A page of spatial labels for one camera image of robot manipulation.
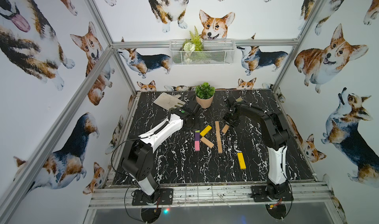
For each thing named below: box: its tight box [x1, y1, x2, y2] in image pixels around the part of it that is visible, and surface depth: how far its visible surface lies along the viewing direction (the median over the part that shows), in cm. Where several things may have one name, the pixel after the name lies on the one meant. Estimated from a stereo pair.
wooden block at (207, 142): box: [200, 136, 215, 149], surface depth 94 cm
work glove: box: [153, 92, 186, 111], surface depth 119 cm
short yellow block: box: [199, 124, 213, 137], surface depth 99 cm
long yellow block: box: [236, 152, 247, 170], surface depth 86 cm
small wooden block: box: [215, 120, 221, 133], surface depth 100 cm
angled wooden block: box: [222, 124, 230, 134], surface depth 99 cm
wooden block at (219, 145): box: [217, 140, 223, 154], surface depth 92 cm
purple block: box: [194, 132, 200, 142], surface depth 97 cm
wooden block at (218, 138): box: [216, 131, 222, 145], surface depth 96 cm
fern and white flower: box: [182, 25, 204, 64], surface depth 85 cm
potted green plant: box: [194, 81, 216, 109], surface depth 105 cm
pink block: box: [194, 140, 200, 152], surface depth 92 cm
